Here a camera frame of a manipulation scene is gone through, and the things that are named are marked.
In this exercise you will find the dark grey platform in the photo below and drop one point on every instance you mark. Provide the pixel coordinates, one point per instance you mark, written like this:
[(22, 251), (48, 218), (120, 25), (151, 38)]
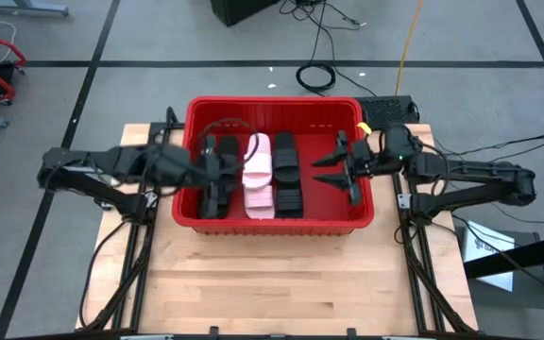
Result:
[(532, 288)]

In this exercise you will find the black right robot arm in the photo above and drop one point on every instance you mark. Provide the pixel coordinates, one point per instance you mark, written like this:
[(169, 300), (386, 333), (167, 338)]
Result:
[(480, 172)]

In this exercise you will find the black beam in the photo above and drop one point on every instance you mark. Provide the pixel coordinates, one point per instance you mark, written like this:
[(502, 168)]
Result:
[(527, 255)]

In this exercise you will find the black aluminium table frame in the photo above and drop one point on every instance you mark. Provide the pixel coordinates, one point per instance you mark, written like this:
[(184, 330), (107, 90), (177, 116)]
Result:
[(165, 126), (418, 283)]

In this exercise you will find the red plastic bin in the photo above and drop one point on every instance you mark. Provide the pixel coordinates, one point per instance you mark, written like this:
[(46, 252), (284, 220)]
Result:
[(321, 189)]

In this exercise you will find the black bracket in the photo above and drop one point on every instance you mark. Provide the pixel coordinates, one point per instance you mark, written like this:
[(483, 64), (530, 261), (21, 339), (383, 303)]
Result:
[(351, 333), (213, 332)]

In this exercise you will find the yellow tape tag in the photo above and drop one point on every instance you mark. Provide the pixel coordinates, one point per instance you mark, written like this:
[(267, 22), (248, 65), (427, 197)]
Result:
[(364, 127)]

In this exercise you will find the black computer case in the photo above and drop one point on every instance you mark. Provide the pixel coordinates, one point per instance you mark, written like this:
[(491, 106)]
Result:
[(239, 9)]

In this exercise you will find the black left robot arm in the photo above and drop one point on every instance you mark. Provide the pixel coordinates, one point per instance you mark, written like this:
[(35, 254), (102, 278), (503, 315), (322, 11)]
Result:
[(125, 160)]

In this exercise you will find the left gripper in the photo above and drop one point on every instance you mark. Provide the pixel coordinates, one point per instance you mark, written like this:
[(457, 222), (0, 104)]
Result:
[(194, 167)]

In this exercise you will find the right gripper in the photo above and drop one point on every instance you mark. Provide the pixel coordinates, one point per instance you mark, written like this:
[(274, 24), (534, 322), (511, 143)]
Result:
[(373, 158)]

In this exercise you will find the black vented box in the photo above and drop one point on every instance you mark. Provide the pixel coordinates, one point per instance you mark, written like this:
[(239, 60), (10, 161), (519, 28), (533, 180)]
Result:
[(387, 111)]

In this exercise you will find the white printed sheet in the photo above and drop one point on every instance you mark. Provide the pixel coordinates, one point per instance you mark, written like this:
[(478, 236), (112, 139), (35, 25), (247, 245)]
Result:
[(482, 236)]

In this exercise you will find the pink foam slide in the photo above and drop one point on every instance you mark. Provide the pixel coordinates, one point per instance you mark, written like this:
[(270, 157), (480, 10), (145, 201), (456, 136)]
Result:
[(260, 203), (257, 163)]

